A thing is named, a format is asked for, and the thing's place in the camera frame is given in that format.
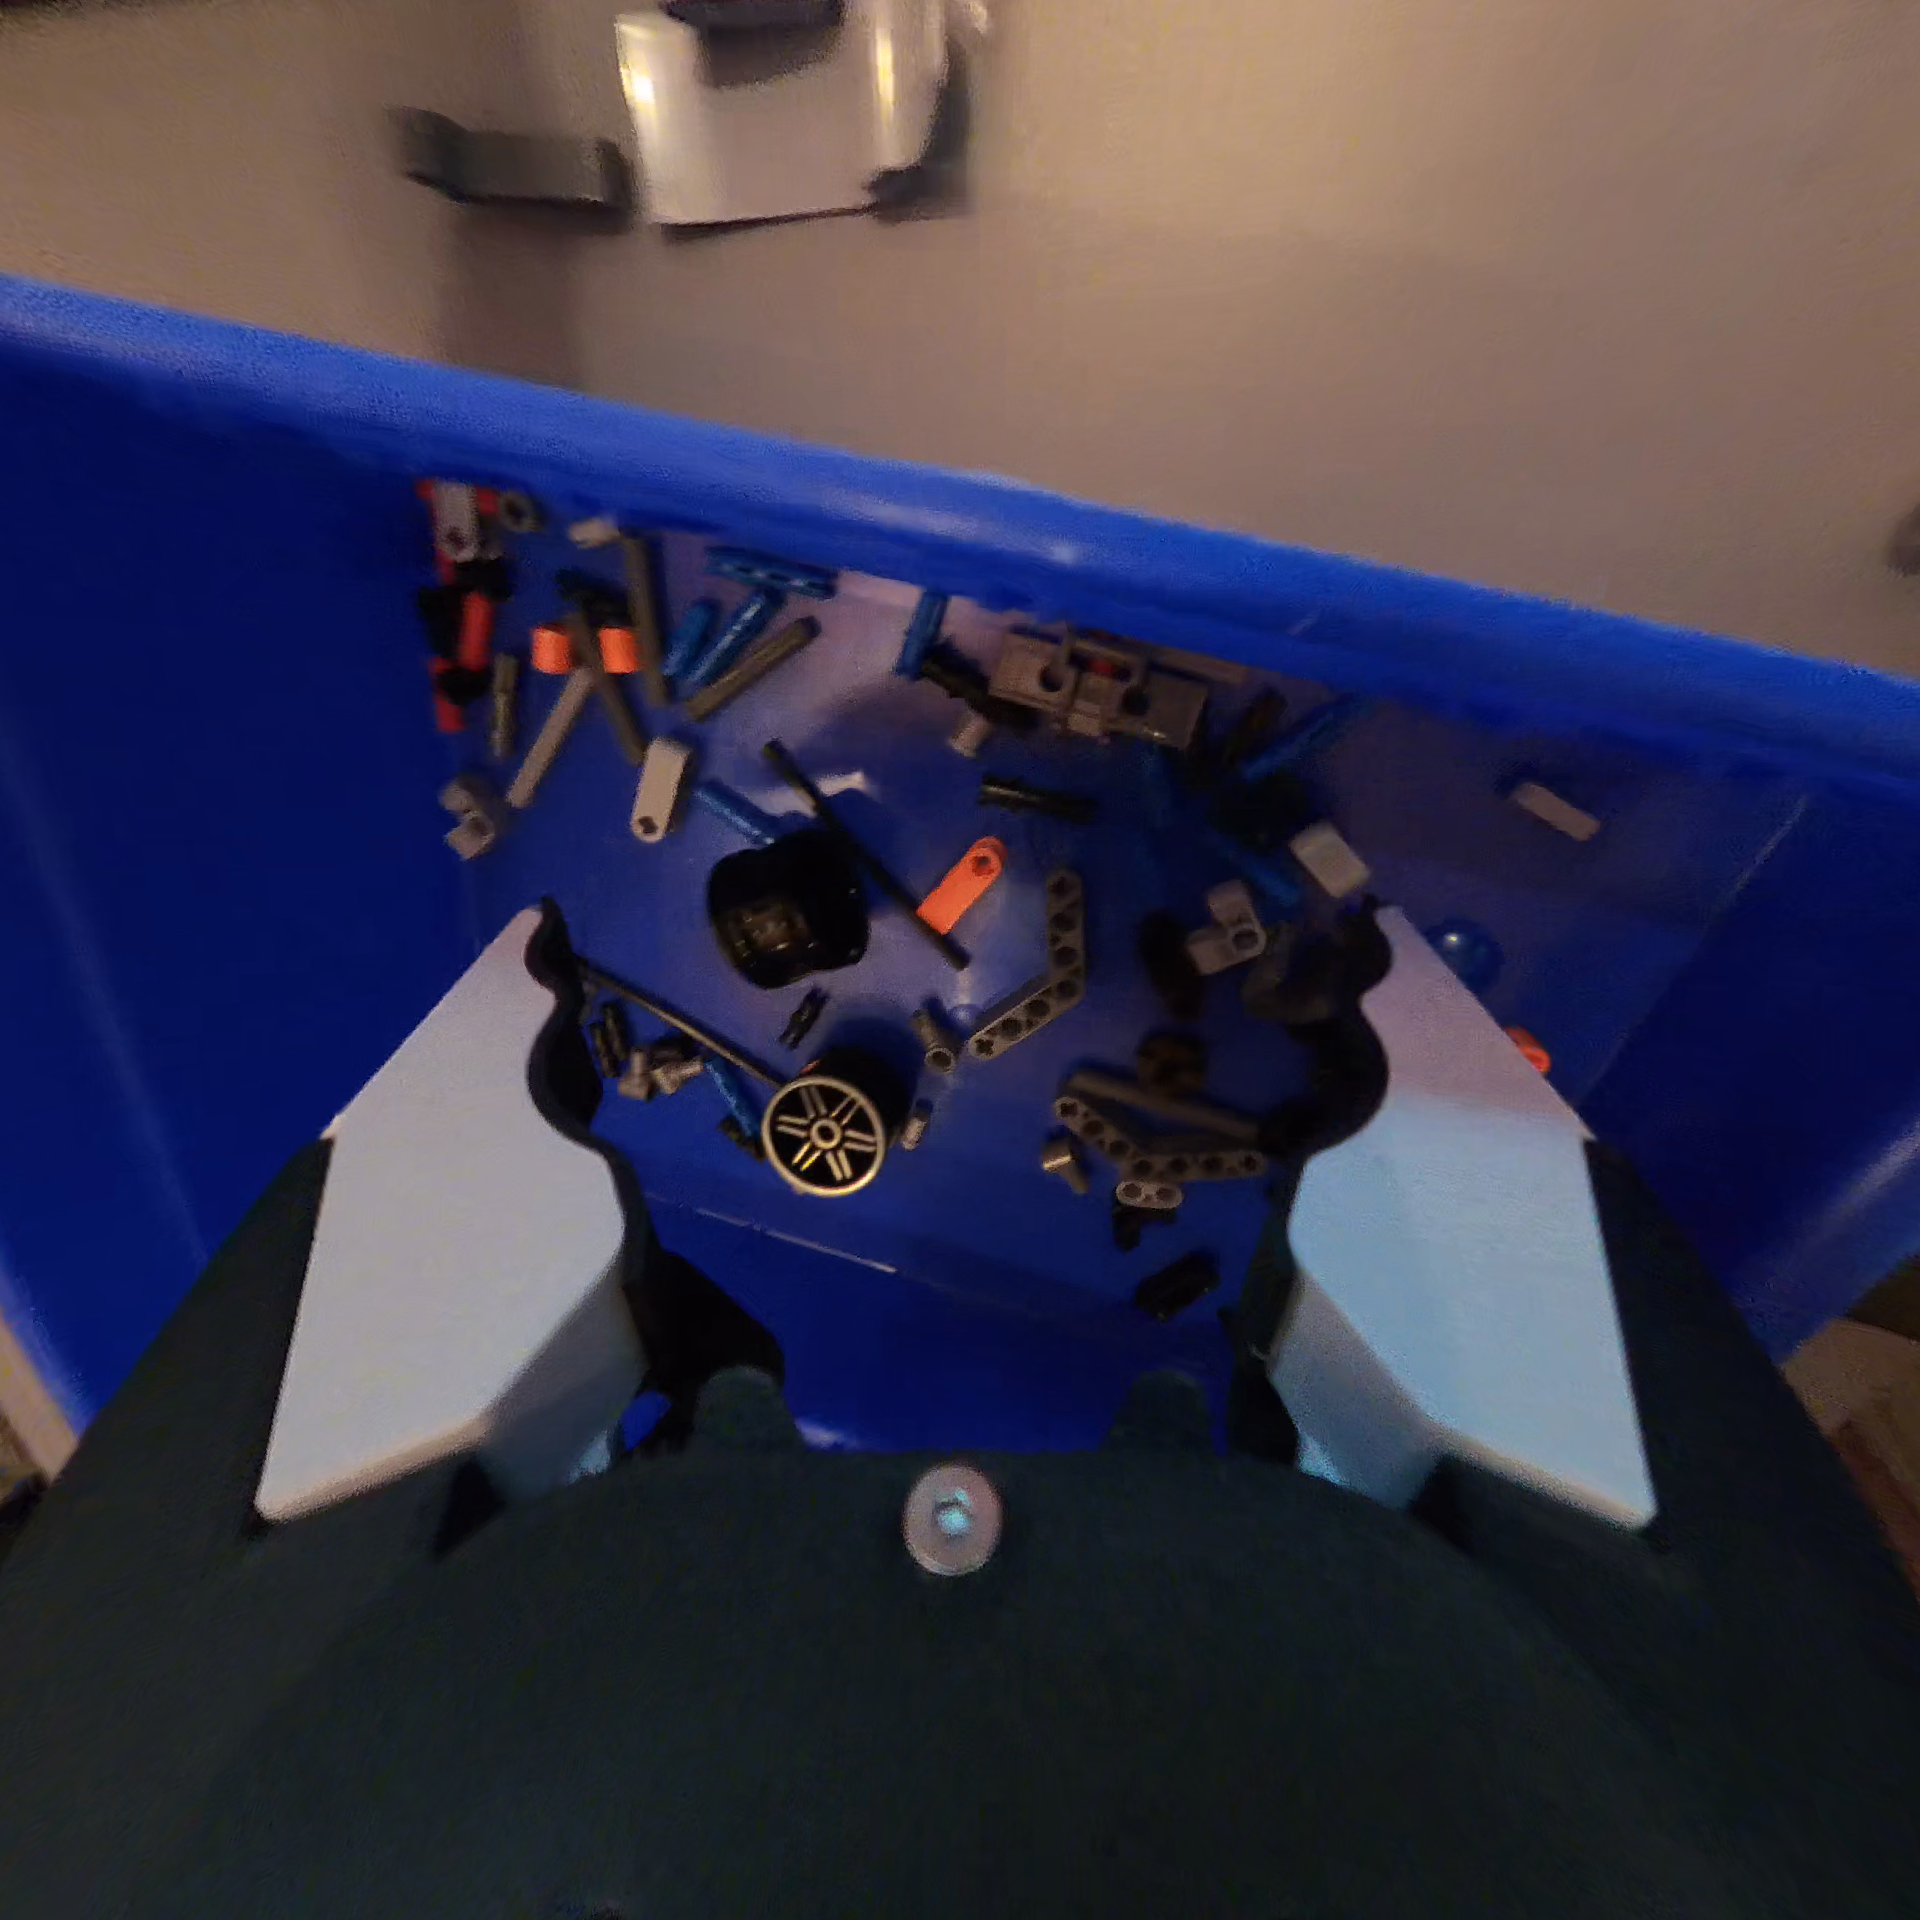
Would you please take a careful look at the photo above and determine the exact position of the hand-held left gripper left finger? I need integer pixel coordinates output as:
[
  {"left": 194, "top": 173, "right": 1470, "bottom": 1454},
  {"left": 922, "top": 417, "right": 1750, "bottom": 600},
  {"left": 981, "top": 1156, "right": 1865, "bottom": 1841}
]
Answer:
[{"left": 254, "top": 905, "right": 653, "bottom": 1525}]

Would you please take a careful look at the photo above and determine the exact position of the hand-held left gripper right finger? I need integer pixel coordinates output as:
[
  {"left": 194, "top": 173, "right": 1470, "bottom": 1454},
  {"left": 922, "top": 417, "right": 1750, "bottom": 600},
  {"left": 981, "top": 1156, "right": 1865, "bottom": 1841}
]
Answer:
[{"left": 1234, "top": 905, "right": 1660, "bottom": 1534}]

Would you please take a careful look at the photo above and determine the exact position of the blue storage bin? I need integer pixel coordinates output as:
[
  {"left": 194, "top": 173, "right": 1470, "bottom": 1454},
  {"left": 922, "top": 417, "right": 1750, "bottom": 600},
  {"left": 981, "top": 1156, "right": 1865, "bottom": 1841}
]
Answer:
[{"left": 0, "top": 271, "right": 1920, "bottom": 1448}]

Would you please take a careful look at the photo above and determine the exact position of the black spoked wheel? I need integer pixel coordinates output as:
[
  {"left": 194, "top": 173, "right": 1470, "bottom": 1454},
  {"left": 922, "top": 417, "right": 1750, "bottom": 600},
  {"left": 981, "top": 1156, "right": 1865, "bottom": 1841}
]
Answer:
[{"left": 761, "top": 1066, "right": 884, "bottom": 1201}]

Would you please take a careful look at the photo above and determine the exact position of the black wheel hub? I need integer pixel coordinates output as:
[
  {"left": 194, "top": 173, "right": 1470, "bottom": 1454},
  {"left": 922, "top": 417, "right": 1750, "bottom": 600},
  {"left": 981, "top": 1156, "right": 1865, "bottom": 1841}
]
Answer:
[{"left": 704, "top": 832, "right": 868, "bottom": 992}]

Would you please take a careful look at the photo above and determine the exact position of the grey angled beam brick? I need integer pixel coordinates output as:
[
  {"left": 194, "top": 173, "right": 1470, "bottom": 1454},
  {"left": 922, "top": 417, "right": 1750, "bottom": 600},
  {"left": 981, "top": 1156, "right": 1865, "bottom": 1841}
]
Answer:
[{"left": 969, "top": 868, "right": 1094, "bottom": 1059}]

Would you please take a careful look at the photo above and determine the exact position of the long thin black axle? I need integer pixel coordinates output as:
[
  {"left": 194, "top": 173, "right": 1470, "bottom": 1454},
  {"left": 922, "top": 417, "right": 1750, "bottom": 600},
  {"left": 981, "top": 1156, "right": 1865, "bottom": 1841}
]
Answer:
[{"left": 761, "top": 739, "right": 979, "bottom": 973}]

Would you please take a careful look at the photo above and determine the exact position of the orange thin beam brick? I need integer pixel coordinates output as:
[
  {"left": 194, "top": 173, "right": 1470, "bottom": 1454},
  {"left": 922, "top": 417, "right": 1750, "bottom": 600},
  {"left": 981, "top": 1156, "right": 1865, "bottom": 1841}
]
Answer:
[{"left": 922, "top": 837, "right": 1012, "bottom": 938}]

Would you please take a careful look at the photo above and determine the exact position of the pile of small brick pieces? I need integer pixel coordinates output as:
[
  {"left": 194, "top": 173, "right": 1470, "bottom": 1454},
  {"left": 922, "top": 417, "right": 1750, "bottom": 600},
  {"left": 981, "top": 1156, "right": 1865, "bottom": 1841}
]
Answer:
[{"left": 411, "top": 479, "right": 1612, "bottom": 1321}]

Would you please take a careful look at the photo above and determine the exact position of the grey white toy module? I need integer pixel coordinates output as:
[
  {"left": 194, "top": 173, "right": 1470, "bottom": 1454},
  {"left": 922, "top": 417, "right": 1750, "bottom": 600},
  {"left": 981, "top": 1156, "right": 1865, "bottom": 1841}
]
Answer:
[{"left": 619, "top": 0, "right": 979, "bottom": 226}]

